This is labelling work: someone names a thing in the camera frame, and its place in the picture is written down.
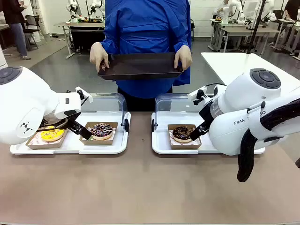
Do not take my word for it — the person's right hand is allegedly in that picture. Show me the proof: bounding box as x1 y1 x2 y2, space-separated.
89 41 111 73

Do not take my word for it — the dark chocolate donut in box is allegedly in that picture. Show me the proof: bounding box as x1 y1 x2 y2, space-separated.
167 124 203 150

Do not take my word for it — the person in blue coat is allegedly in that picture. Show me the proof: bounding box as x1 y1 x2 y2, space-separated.
100 0 193 112

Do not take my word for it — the white display tray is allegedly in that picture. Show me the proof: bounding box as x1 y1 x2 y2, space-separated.
151 111 266 156
9 111 132 156

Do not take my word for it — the chocolate donut with white drizzle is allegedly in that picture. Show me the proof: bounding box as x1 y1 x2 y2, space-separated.
90 123 113 141

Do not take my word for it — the background person in white shirt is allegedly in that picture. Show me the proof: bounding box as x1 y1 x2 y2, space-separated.
212 0 232 21

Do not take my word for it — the black office chair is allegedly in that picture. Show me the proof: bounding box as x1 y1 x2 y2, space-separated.
23 15 40 52

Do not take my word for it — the black table edge clamp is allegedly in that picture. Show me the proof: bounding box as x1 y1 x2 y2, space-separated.
289 154 300 168

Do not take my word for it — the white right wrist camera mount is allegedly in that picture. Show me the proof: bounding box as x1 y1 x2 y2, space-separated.
188 86 215 106

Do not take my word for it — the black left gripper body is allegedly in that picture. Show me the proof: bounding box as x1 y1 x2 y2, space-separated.
38 109 82 131

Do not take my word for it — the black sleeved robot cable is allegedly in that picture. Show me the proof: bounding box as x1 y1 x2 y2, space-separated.
236 97 300 183

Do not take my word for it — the person's left hand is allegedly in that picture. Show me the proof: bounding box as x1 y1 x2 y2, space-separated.
174 45 193 71

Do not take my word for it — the dark brown serving tray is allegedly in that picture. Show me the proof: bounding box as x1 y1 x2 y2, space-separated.
97 52 184 81

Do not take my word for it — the person's left forearm blue sleeve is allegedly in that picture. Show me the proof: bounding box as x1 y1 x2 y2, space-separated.
172 25 192 50

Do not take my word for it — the beige background workbench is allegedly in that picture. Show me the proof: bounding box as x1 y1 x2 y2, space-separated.
210 18 281 56

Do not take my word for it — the background person in dark top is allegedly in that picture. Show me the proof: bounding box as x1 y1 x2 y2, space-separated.
0 0 31 60

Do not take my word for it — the person's right forearm blue sleeve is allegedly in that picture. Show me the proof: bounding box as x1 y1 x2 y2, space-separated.
100 29 124 55

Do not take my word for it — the white side table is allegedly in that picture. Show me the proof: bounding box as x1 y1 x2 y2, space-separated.
201 52 300 88

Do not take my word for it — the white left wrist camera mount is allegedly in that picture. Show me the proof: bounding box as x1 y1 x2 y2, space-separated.
75 86 94 104

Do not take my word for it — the yellow sprinkled donut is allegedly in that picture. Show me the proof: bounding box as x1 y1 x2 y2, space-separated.
40 126 65 143

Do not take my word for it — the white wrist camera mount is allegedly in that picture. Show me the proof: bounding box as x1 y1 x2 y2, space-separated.
188 86 215 106
75 86 94 104

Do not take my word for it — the grey background workbench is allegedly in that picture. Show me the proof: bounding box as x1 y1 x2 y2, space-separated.
53 22 105 60

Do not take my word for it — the black tripod pole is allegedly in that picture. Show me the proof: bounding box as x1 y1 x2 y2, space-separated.
246 0 267 55

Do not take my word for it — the yellow frosted donut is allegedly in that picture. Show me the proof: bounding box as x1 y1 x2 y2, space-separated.
25 126 69 150

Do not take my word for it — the sprinkled chocolate donut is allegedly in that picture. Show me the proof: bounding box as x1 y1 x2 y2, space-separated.
79 121 119 146

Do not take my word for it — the clear plastic tray lid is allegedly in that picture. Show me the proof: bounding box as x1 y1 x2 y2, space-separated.
79 92 130 137
151 93 207 132

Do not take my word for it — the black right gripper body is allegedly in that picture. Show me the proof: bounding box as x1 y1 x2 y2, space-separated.
198 100 216 125

